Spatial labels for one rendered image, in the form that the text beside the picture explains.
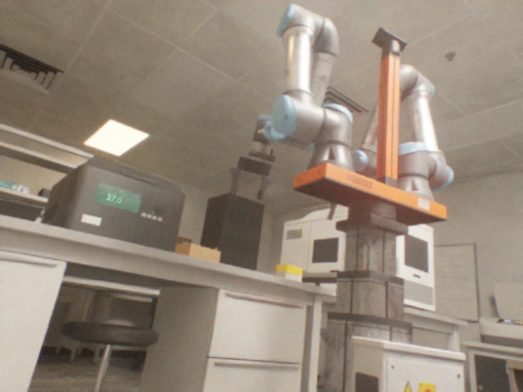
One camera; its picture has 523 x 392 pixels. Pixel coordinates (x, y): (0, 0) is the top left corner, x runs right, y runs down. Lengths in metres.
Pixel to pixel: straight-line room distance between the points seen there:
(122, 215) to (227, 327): 0.61
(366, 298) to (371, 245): 0.16
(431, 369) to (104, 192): 1.14
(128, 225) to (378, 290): 0.88
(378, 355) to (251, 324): 0.79
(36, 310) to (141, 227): 0.42
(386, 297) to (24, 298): 1.06
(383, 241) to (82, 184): 1.02
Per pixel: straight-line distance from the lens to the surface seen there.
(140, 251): 1.45
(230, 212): 4.16
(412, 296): 2.60
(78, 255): 1.44
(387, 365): 1.07
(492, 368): 4.61
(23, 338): 1.42
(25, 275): 1.41
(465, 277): 5.49
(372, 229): 1.27
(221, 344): 1.68
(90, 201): 1.49
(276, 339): 1.85
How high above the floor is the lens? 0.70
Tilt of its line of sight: 19 degrees up
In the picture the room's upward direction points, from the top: 8 degrees clockwise
